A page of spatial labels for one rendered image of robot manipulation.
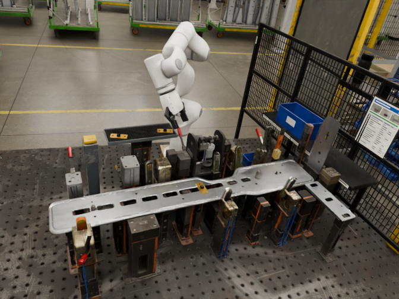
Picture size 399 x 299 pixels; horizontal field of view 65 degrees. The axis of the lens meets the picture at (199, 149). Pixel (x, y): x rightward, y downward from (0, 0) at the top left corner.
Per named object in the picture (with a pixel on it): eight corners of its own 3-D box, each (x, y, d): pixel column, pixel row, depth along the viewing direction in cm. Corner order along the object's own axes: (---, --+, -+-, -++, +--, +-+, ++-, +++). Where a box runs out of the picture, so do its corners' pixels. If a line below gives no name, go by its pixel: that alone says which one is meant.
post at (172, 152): (164, 209, 185) (168, 154, 163) (161, 203, 188) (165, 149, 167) (171, 207, 187) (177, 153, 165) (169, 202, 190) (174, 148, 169)
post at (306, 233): (305, 237, 180) (322, 200, 164) (293, 223, 188) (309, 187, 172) (313, 235, 182) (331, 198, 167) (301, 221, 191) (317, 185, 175)
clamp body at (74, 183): (71, 241, 158) (63, 187, 139) (69, 225, 167) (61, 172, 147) (91, 237, 162) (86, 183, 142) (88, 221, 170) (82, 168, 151)
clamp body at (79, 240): (79, 308, 131) (70, 253, 111) (75, 279, 142) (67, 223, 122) (105, 301, 135) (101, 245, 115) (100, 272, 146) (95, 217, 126)
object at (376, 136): (383, 161, 175) (409, 111, 159) (352, 140, 192) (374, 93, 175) (385, 160, 176) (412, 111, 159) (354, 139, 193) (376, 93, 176)
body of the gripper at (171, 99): (165, 88, 145) (174, 110, 148) (154, 95, 136) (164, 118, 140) (178, 83, 141) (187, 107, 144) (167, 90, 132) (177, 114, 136)
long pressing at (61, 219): (50, 241, 123) (49, 238, 122) (47, 203, 139) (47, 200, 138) (316, 182, 177) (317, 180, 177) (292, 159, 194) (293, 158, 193)
